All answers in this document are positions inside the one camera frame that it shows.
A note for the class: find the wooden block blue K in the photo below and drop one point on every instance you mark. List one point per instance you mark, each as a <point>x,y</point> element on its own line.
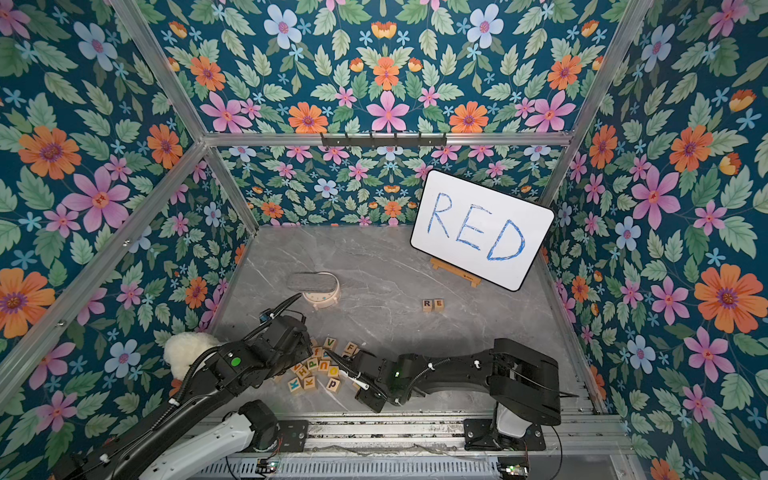
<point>295,385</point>

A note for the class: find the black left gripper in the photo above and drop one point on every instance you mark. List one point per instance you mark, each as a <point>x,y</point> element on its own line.
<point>304,346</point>

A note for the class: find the whiteboard with RED written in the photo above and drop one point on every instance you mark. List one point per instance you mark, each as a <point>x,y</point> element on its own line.
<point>484,232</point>

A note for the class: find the black hook rack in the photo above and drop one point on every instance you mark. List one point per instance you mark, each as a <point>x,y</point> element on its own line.
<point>371,140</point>

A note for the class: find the wooden block purple P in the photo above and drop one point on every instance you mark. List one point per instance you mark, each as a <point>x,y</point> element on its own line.
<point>333,384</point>

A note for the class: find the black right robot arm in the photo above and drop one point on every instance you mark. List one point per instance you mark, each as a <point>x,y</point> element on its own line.
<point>523,382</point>

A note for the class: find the wooden block green V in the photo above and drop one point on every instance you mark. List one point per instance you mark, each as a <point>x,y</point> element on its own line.
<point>329,342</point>

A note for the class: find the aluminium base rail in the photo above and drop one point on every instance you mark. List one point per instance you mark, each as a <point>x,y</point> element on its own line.
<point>578,434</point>

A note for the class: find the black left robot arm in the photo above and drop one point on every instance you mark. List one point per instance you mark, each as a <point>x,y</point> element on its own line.
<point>216,377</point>

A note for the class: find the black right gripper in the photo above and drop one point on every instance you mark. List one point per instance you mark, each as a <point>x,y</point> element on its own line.
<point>365,372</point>

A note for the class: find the white plush toy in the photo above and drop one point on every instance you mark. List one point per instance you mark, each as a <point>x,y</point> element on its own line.
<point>181,350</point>

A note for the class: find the wooden block brown F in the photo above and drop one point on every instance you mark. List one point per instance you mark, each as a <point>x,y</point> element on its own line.
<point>350,349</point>

